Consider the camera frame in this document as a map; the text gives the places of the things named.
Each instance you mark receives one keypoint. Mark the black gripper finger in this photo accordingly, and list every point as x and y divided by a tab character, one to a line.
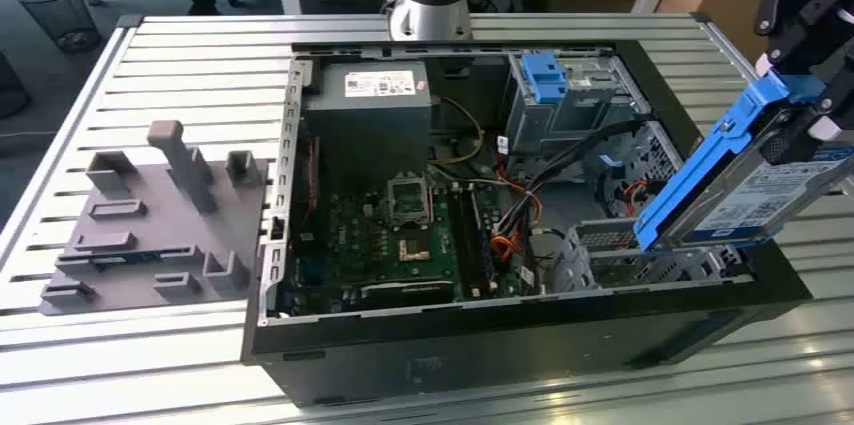
837	45
784	15

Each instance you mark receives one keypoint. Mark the hard disk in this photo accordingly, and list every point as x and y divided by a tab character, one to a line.
694	180

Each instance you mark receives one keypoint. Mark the metal disk bay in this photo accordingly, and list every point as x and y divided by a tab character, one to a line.
574	265

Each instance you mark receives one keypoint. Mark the black RAM slot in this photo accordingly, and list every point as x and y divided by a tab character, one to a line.
461	240

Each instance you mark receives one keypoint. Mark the metal drive cage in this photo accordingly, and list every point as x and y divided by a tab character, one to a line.
588	115

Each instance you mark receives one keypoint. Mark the blue drive latch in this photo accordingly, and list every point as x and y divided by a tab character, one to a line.
544	77

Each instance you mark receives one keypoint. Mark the black case fan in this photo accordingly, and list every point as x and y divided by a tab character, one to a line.
614	195

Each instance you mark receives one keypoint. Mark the grey power supply unit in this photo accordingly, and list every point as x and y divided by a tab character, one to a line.
368	120

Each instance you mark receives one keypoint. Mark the CPU socket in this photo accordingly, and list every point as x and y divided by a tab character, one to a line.
414	250

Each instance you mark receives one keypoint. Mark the green motherboard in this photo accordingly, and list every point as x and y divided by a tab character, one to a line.
354	245

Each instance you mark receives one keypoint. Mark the black expansion card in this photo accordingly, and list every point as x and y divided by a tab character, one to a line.
408	295

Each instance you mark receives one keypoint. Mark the black PC case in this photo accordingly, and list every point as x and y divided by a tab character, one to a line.
468	345

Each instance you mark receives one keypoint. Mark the grey parts rack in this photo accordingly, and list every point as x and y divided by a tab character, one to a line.
161	225

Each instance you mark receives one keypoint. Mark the black mesh waste bin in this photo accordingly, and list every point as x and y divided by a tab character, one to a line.
57	15

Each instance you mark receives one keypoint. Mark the RAM stick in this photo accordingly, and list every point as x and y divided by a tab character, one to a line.
123	260

